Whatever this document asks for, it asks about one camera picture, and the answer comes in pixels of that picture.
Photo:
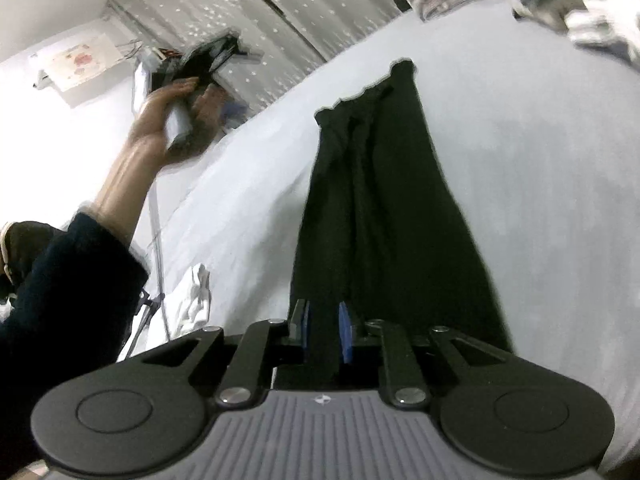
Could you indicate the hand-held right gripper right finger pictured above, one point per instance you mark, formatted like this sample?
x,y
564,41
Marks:
x,y
345,332

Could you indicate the person's left forearm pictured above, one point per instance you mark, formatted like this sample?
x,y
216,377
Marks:
x,y
60,300

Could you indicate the bed with white sheet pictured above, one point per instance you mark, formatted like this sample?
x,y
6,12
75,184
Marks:
x,y
525,185

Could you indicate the white wall poster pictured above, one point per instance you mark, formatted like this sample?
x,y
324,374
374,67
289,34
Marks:
x,y
75,60

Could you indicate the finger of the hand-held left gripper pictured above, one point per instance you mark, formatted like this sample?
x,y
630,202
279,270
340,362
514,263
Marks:
x,y
232,112

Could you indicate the grey star-print curtain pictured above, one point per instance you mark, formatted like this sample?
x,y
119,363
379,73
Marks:
x,y
300,5

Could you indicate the grey white garment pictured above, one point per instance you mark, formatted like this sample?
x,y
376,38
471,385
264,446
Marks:
x,y
585,5

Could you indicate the white cloth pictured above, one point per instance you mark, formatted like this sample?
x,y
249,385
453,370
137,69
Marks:
x,y
192,300

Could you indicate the person's left hand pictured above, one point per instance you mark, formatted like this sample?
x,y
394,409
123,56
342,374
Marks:
x,y
150,125

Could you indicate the black pants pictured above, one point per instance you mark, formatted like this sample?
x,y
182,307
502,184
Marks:
x,y
390,210

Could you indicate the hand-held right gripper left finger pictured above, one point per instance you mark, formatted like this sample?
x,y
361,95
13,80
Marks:
x,y
304,332

